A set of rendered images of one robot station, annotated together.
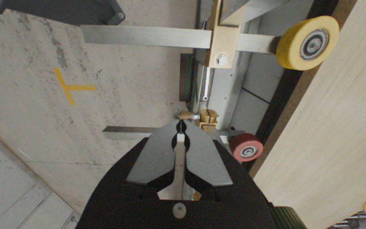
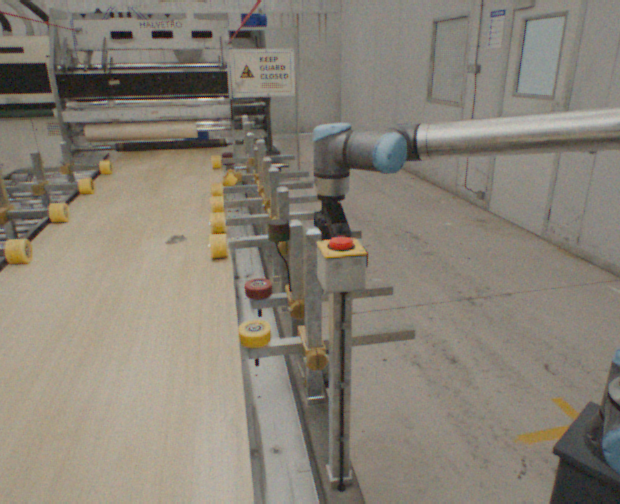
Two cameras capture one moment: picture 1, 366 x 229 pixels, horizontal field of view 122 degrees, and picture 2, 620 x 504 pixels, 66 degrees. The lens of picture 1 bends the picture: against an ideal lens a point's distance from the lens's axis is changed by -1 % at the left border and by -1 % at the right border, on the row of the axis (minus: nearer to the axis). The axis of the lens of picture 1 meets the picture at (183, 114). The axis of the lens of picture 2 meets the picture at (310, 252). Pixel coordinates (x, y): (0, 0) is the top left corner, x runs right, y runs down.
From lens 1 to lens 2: 1.15 m
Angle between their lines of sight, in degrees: 40
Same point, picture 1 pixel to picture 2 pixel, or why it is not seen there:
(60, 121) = (571, 362)
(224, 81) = (266, 390)
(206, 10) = (324, 410)
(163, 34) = (356, 334)
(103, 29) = (398, 330)
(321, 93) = (222, 317)
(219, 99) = (265, 373)
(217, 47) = not seen: hidden behind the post
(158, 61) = not seen: outside the picture
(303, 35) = (266, 328)
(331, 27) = (249, 333)
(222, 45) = not seen: hidden behind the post
